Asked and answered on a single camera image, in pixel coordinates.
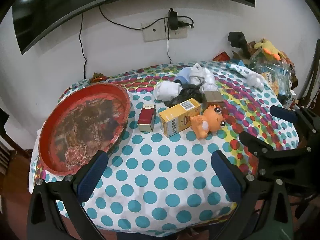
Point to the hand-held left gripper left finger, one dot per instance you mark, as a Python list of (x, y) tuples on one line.
[(91, 180)]

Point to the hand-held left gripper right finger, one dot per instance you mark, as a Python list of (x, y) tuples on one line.
[(228, 180)]

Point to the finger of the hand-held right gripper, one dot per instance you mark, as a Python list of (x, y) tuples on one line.
[(282, 113), (252, 142)]

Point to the orange toy figure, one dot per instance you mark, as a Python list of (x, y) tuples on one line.
[(205, 125)]

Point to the round red tray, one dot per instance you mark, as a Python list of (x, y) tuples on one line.
[(75, 120)]

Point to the yellow carton box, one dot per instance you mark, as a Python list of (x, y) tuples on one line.
[(177, 117)]

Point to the light blue sock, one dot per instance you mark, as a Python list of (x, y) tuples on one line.
[(183, 76)]

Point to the yellow packet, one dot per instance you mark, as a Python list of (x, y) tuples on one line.
[(269, 77)]

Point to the crumpled white plastic bag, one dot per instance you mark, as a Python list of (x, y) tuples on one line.
[(210, 87), (255, 80)]

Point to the clear plastic bag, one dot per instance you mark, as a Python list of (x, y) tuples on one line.
[(275, 67)]

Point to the small brown box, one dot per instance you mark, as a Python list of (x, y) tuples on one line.
[(212, 98)]

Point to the blue cloth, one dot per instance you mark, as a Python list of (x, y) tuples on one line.
[(241, 63)]

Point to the yellow plush duck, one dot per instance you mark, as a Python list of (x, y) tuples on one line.
[(268, 48)]

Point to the polka dot tablecloth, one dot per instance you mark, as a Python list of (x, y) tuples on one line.
[(162, 160)]

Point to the brown cardboard piece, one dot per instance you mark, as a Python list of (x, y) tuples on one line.
[(237, 53)]

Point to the black sock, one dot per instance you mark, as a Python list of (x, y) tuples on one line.
[(187, 93)]

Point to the red cigarette box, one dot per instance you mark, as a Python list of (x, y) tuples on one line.
[(146, 117)]

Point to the red packet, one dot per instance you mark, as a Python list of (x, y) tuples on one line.
[(221, 57)]

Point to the orange snack wrapper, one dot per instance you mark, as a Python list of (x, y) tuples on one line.
[(97, 78)]

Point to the black power adapter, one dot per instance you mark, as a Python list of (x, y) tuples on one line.
[(172, 20)]

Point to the black curved television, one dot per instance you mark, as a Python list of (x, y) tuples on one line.
[(62, 10)]

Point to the white wall plate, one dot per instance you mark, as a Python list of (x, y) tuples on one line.
[(153, 31)]

